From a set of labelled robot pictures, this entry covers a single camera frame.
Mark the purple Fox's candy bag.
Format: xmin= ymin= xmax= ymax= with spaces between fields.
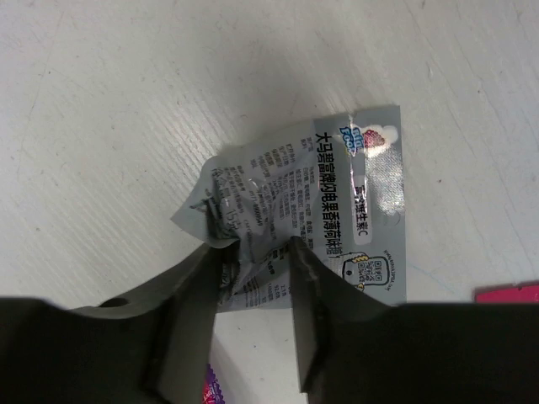
xmin=202 ymin=364 xmax=226 ymax=404

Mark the pink red snack packet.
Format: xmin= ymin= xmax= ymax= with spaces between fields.
xmin=474 ymin=283 xmax=539 ymax=304

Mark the grey candy sachet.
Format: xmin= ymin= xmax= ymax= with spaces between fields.
xmin=172 ymin=105 xmax=407 ymax=311

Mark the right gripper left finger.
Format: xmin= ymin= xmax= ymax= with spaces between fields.
xmin=69 ymin=245 xmax=237 ymax=403

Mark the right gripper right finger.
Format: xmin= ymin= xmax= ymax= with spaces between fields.
xmin=288 ymin=237 xmax=390 ymax=396

